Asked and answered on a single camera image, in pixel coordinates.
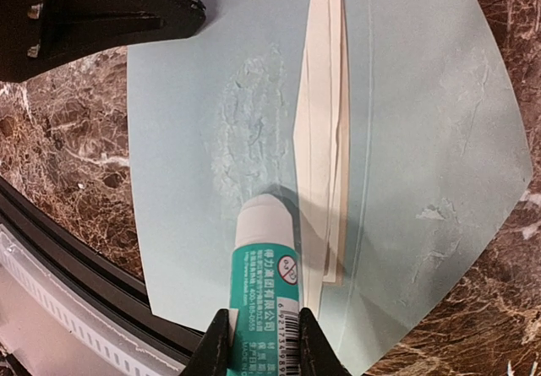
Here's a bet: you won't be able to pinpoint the light blue paper envelope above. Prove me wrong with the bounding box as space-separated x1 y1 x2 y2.
128 0 532 374

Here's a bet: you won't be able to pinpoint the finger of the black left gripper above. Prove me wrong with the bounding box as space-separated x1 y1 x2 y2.
1 0 206 83

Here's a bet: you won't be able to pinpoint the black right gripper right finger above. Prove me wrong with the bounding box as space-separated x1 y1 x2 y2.
299 308 351 376

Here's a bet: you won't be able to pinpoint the spare gray paper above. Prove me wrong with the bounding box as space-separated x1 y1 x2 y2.
293 0 350 313

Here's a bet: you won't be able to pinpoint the white green glue stick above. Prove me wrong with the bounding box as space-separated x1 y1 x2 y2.
227 194 300 376

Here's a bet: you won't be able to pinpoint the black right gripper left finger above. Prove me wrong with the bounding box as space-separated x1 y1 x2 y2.
181 308 229 376

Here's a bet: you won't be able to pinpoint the black front table rail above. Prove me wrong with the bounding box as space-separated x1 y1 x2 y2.
1 180 202 364

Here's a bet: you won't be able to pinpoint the white slotted cable duct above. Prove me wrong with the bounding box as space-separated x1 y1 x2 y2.
1 227 184 376

